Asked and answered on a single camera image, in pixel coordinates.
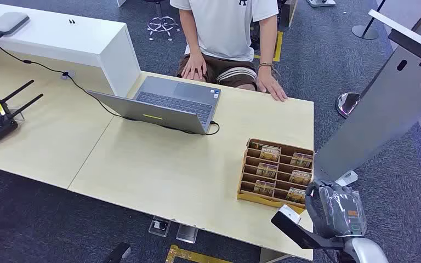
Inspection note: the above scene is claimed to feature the person's left hand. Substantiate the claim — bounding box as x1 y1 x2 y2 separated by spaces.
255 68 288 102

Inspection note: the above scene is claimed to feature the yellow floor tape square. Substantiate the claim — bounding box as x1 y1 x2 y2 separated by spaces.
165 244 233 263

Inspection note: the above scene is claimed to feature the clear acrylic controller stand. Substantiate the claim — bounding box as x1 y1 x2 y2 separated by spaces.
9 108 26 123

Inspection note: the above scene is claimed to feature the wooden card holder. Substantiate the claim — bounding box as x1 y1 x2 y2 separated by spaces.
236 138 315 215

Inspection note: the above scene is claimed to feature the chrome stool base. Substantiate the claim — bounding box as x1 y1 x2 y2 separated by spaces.
146 0 181 41

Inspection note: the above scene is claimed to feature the clear acrylic block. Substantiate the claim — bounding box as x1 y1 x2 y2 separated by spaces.
175 224 199 244
149 216 171 238

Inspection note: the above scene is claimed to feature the grey flat power box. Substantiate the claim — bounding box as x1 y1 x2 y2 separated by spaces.
0 12 30 36

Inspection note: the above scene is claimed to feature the chrome stanchion base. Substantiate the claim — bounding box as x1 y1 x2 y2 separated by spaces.
335 92 362 119

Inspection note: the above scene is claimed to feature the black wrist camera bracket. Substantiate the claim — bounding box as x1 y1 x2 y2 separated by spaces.
270 210 344 251

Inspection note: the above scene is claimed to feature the grey stanchion with pole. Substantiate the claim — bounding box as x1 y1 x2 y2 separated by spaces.
352 0 386 41

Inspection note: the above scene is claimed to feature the yellow floor tape corner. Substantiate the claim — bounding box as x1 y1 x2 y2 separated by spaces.
253 31 284 63

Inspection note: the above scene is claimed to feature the grey laptop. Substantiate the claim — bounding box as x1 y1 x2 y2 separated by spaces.
87 75 222 136

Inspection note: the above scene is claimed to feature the white raised counter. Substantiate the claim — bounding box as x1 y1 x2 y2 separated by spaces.
0 0 141 98

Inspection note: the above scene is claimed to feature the black power cable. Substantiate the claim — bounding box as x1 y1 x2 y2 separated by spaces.
0 33 221 136

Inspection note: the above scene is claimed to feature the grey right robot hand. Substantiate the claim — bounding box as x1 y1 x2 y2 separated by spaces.
305 180 367 239

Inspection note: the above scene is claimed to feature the grey security gate panel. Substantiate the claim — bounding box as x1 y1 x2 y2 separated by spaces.
312 9 421 182

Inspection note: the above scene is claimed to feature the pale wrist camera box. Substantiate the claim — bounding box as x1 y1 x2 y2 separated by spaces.
278 204 302 225

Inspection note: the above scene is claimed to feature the person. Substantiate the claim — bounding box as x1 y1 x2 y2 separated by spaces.
169 0 288 102

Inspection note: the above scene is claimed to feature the person's right hand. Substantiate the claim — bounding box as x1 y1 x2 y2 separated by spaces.
180 53 208 81

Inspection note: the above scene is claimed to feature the white gate foot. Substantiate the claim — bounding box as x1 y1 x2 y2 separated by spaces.
335 170 359 187

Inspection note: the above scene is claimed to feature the white machine base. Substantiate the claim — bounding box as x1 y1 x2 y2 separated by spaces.
306 0 337 8

